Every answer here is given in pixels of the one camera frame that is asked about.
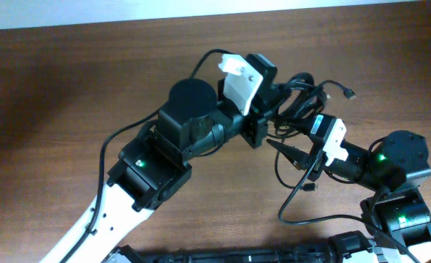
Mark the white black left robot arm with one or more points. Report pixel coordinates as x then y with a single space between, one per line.
194 122

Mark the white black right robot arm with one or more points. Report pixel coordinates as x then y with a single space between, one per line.
393 167

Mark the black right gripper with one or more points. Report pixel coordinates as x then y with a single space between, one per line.
301 158

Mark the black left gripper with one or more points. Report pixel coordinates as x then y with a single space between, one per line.
256 129

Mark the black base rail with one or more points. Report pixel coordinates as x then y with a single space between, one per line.
346 247

